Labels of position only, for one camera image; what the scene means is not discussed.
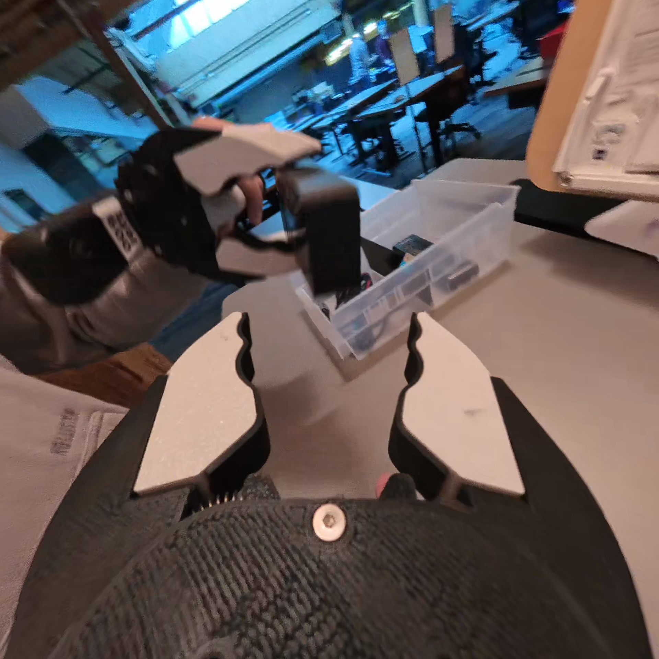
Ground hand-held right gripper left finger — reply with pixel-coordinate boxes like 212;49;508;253
133;311;272;500

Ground dark background desk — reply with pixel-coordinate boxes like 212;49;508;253
296;77;400;155
484;56;547;111
355;64;466;173

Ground clear plastic box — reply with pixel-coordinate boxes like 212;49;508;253
289;177;522;361

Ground black board stand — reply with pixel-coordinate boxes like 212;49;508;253
510;177;641;239

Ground person's left forearm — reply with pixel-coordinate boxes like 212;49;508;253
0;247;217;374

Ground person's brown trousers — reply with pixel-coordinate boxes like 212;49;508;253
41;342;173;407

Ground black usb hub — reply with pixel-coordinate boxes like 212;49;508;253
277;159;362;295

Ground person's grey hoodie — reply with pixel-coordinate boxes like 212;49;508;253
0;355;129;655

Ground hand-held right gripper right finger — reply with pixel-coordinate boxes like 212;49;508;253
388;311;527;504

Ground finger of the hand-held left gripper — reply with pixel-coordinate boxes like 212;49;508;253
174;124;323;197
216;229;310;283

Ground small black blue box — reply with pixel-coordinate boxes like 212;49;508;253
392;234;434;268

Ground brown cardboard panel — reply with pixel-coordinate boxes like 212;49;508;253
386;28;420;85
432;5;457;49

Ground wooden beam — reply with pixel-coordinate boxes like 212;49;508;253
67;0;172;127

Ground white printed sheet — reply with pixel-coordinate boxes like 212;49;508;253
552;0;659;188

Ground white paper sheet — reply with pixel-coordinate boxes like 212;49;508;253
587;200;659;258

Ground black cylindrical adapter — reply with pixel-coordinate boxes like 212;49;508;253
445;260;481;291

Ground person's left hand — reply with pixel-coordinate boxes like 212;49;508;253
192;116;266;227

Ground black office chair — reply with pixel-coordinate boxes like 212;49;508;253
450;21;497;89

